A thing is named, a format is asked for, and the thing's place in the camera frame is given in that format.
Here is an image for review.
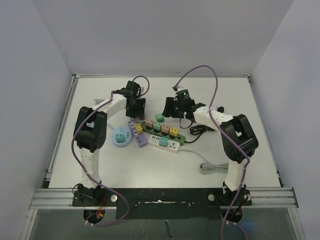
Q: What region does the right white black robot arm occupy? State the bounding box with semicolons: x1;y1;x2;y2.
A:
162;88;259;205

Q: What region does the black power cord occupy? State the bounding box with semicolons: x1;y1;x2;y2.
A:
179;106;225;144

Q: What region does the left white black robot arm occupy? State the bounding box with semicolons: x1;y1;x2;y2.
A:
71;80;146;206

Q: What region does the white power strip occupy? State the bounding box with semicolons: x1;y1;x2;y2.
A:
148;135;181;154

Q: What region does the purple power strip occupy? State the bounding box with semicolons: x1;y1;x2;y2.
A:
127;119;148;148

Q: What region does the green plug adapter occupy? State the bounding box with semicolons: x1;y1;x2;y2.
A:
155;113;165;123
153;121;162;131

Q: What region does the pink plug adapter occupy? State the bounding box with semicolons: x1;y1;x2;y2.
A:
145;118;154;128
161;124;170;134

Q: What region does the yellow plug adapter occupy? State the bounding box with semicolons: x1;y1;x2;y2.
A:
135;123;143;135
169;127;179;138

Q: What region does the round blue power strip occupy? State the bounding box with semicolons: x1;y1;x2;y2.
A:
111;127;132;148

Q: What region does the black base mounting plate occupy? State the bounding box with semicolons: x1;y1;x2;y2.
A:
72;188;252;223

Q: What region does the teal plug adapter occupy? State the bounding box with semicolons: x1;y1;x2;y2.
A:
158;137;169;148
114;133;126;143

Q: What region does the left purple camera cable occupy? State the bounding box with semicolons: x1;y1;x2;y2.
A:
71;75;151;227

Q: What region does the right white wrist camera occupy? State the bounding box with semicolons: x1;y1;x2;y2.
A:
172;85;184;92

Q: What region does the green power strip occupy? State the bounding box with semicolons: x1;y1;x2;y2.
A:
140;121;186;146

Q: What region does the aluminium rail frame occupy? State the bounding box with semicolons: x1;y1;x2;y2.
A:
30;75;297;209

